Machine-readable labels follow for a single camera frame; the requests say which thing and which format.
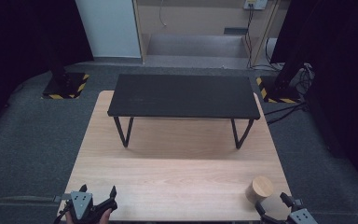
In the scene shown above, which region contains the white panel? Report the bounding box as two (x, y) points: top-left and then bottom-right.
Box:
(75, 0), (143, 60)

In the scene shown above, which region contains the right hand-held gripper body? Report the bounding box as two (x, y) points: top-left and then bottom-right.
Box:
(268, 203), (320, 224)

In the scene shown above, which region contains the black curtain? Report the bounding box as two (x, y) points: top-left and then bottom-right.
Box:
(269, 0), (358, 195)
(0, 0), (95, 138)

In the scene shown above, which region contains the black power cable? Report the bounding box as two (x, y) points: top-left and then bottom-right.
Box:
(243, 8), (256, 69)

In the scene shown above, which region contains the black floor cable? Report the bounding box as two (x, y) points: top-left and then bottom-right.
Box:
(262, 101), (310, 126)

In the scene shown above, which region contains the black shelf riser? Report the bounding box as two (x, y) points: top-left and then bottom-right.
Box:
(106, 73), (261, 150)

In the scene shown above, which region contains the white power strip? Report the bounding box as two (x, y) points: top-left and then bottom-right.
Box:
(243, 0), (269, 10)

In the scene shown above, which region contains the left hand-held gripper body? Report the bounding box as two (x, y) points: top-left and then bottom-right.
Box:
(62, 191), (118, 224)

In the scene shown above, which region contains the tangled cable bundle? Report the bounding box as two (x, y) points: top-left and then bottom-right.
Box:
(292, 63), (317, 98)

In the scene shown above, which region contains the black stand post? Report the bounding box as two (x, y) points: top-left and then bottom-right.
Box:
(273, 43), (307, 92)
(45, 36), (73, 91)

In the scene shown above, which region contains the striped-edge stand base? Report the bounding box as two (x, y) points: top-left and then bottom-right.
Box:
(255, 75), (302, 105)
(41, 72), (90, 101)

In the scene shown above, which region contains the round wooden block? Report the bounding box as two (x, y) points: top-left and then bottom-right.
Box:
(244, 175), (275, 205)

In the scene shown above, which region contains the thin white cable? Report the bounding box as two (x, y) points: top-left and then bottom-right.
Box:
(158, 0), (168, 27)

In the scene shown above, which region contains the person's left hand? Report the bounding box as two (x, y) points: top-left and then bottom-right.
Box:
(64, 208), (113, 224)

